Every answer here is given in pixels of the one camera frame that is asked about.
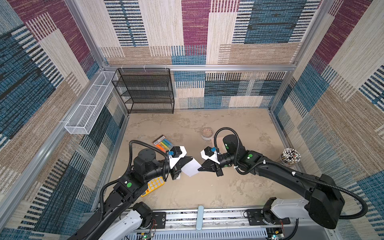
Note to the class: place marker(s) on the colourful marker pack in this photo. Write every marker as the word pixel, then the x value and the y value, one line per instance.
pixel 163 144

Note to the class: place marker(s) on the pink envelope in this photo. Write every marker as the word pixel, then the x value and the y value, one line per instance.
pixel 221 145

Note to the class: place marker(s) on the white wire basket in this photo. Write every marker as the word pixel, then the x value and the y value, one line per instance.
pixel 87 112

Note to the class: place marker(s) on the white tape roll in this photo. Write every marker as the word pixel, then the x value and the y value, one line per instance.
pixel 207 134

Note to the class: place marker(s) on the pencil holder with pencils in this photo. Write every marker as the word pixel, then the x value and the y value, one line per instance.
pixel 290 157

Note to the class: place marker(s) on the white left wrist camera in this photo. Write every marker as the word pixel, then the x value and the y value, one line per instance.
pixel 175 154

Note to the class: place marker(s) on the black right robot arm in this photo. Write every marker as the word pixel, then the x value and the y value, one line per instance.
pixel 321 200

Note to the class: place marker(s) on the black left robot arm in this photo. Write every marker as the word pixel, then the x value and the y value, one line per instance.
pixel 119 213

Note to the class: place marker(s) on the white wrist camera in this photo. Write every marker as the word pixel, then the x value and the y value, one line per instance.
pixel 210 153
pixel 175 154

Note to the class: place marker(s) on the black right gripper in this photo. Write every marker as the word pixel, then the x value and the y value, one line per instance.
pixel 217 165

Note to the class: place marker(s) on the white letter paper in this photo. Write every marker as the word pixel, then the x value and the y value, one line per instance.
pixel 191 168

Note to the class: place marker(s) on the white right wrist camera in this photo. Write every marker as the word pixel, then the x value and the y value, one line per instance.
pixel 210 153

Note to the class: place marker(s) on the black mesh shelf rack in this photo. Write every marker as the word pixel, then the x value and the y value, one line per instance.
pixel 145 91

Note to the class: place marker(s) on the light blue handle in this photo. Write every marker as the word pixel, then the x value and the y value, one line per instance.
pixel 200 218

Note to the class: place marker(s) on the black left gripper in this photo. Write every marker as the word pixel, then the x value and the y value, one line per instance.
pixel 175 169

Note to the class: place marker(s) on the yellow calculator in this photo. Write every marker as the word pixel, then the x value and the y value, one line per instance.
pixel 153 185

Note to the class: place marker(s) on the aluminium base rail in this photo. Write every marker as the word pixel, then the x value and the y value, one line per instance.
pixel 243 223

